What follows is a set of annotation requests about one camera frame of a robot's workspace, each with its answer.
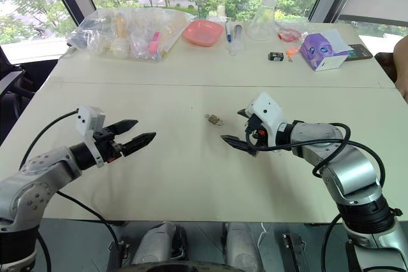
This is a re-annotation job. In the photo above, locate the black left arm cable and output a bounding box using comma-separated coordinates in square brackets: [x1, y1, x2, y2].
[19, 109, 80, 169]

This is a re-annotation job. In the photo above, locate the pink plastic tray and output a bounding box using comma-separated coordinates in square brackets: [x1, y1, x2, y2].
[182, 19, 224, 48]

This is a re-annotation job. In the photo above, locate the dark office chair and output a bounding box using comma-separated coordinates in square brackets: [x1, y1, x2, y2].
[0, 45, 36, 146]

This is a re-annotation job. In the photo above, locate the dark brown chair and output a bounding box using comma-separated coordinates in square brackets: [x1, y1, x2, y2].
[374, 52, 398, 84]

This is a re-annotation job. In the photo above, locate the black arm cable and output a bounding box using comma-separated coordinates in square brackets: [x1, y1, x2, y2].
[245, 121, 386, 190]
[19, 109, 80, 169]

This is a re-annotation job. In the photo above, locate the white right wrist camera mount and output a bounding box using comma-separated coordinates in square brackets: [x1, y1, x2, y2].
[247, 92, 288, 152]

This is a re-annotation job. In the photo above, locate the clear glass conical flask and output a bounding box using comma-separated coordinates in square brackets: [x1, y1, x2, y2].
[246, 0, 279, 43]

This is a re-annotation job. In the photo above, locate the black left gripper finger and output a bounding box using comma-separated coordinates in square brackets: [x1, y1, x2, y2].
[122, 131, 157, 158]
[106, 119, 140, 137]

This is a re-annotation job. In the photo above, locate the clear plastic bag of items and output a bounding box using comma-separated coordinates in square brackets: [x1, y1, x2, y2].
[66, 6, 196, 63]

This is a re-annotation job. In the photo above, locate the black robot body cable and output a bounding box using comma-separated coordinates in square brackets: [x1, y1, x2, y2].
[37, 190, 120, 272]

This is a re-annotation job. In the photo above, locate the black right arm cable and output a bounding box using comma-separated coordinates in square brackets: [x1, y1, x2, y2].
[245, 121, 386, 190]

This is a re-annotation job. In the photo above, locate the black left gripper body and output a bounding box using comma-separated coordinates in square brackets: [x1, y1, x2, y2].
[94, 126, 125, 163]

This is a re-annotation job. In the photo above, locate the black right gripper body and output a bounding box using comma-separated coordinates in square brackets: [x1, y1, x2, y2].
[244, 113, 269, 155]

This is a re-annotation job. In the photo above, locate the red petri dish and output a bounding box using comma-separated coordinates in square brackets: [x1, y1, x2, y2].
[277, 27, 302, 43]

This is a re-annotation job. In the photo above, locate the silver rounded robot leg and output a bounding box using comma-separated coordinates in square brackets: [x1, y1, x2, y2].
[221, 220, 265, 272]
[131, 220, 189, 267]

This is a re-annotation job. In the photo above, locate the purple tissue box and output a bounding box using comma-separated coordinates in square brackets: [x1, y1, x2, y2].
[300, 28, 354, 73]

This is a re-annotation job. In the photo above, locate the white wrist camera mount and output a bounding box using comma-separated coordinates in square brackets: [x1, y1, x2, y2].
[75, 105, 106, 168]
[247, 92, 288, 152]

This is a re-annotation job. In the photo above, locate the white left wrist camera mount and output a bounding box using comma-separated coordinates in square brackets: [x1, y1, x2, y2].
[75, 105, 106, 168]

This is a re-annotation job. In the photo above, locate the black metal bracket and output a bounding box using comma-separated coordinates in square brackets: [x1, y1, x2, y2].
[281, 233, 307, 272]

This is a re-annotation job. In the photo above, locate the black smartphone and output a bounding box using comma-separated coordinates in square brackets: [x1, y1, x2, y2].
[345, 43, 374, 62]

